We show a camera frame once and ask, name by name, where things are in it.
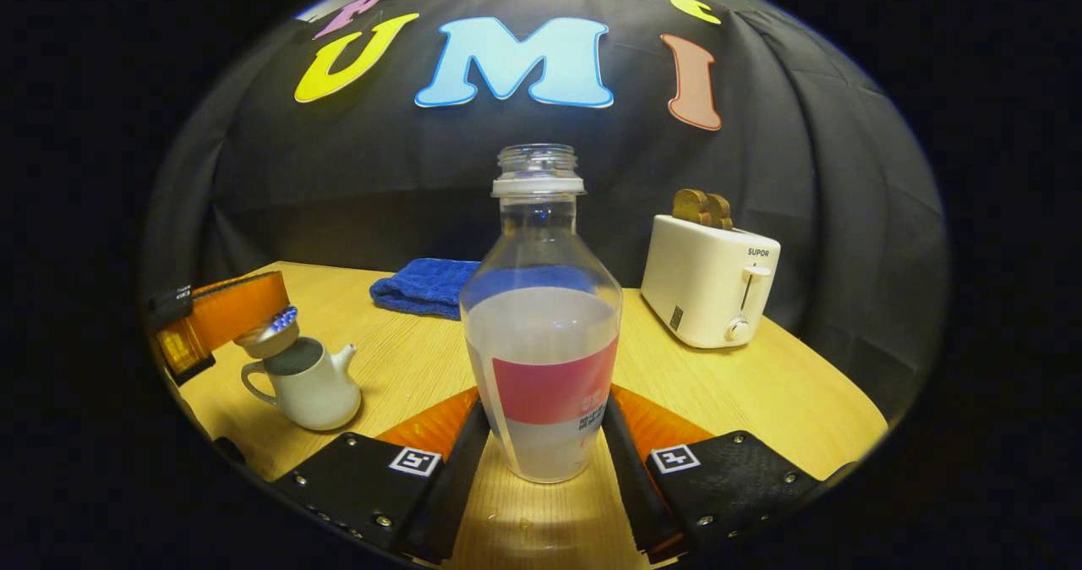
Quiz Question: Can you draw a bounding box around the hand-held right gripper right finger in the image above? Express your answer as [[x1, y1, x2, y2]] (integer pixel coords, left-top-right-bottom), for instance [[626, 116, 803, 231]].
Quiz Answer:
[[602, 384, 822, 564]]

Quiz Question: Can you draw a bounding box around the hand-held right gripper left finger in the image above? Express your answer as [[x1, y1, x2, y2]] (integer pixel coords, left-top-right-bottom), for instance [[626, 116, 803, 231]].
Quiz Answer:
[[270, 386, 491, 564]]

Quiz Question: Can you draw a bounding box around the white ceramic teacup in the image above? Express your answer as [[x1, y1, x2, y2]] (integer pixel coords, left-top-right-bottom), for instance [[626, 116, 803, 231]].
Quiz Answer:
[[241, 336, 363, 432]]

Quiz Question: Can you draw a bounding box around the clear plastic water bottle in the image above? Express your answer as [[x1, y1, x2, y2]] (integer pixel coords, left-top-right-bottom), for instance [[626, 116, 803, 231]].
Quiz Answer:
[[459, 144, 624, 484]]

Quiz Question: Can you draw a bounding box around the blue towel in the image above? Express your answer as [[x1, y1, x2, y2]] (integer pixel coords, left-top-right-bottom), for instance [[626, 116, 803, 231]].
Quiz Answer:
[[369, 258, 483, 321]]

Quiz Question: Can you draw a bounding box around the white toaster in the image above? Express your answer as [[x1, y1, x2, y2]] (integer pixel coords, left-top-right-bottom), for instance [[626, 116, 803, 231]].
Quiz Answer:
[[640, 213, 782, 349]]

